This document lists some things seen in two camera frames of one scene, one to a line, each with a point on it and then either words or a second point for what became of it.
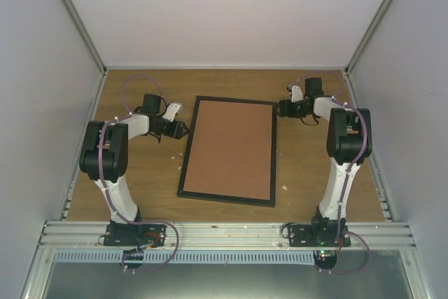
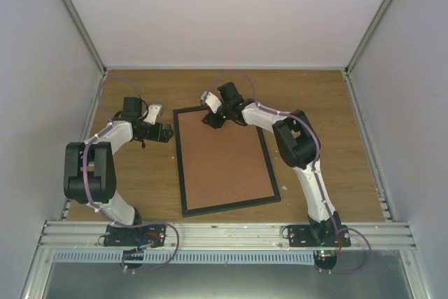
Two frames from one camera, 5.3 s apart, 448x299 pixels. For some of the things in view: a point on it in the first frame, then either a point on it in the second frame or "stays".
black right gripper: x=285 y=110 to x=213 y=121
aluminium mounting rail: x=228 y=234 stays
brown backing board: x=230 y=150 stays
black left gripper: x=176 y=132 to x=157 y=136
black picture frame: x=228 y=198 to x=196 y=211
